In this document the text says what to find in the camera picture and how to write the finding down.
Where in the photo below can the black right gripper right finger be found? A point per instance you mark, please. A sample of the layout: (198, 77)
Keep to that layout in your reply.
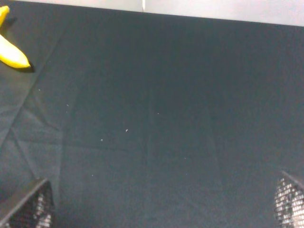
(289, 201)

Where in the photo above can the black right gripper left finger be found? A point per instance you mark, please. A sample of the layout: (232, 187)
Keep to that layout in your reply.
(31, 206)

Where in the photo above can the yellow banana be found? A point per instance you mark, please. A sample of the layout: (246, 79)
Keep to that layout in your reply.
(11, 55)

